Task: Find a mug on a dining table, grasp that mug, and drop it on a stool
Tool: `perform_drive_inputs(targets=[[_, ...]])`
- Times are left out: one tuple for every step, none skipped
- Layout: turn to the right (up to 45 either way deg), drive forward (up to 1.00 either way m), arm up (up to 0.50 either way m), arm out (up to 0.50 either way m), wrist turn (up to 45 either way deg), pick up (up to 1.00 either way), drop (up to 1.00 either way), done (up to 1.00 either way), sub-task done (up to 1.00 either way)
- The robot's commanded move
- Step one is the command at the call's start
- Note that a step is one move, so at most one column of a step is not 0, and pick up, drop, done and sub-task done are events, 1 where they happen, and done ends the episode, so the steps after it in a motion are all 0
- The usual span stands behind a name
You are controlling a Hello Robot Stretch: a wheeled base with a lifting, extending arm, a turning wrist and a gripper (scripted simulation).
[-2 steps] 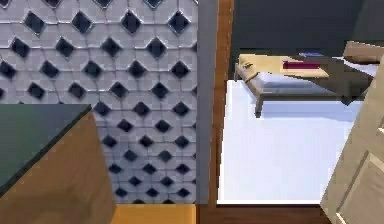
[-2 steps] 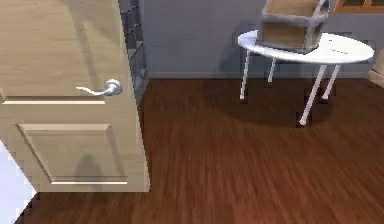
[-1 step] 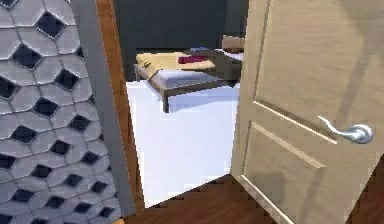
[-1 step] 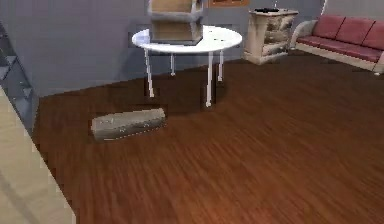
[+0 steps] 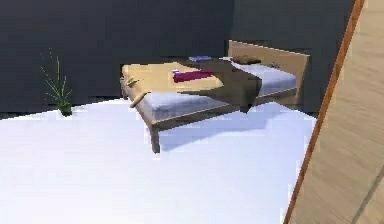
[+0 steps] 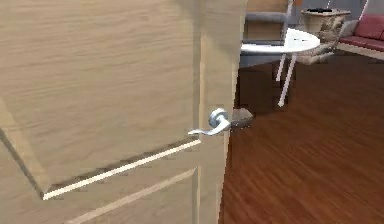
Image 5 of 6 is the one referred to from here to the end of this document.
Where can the wooden bed with white mattress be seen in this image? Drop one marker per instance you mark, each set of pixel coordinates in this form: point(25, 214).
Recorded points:
point(186, 103)

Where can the brown pillow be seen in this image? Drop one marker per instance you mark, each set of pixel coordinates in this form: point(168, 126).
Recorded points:
point(246, 59)

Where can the magenta book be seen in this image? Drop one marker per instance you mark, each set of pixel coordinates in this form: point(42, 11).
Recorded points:
point(190, 76)

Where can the light wooden door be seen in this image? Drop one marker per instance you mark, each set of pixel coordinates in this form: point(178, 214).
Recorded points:
point(343, 133)

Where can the green house plant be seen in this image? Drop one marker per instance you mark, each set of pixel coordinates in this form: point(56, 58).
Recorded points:
point(60, 90)

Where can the tan blanket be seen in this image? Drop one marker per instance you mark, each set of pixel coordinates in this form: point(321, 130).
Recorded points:
point(160, 76)

